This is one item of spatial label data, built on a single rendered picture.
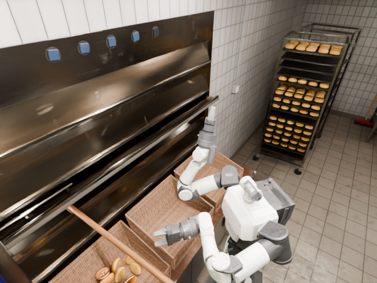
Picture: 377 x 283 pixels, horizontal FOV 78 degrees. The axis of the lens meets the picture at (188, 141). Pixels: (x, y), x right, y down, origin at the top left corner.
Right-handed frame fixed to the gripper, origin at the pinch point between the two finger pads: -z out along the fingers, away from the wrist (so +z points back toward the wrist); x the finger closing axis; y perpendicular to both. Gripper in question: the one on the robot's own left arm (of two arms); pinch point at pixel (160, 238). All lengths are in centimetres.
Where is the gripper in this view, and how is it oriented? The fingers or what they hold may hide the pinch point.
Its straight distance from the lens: 123.8
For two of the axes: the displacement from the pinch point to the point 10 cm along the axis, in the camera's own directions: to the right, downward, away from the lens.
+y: -3.4, -5.4, 7.7
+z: 9.4, -1.9, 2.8
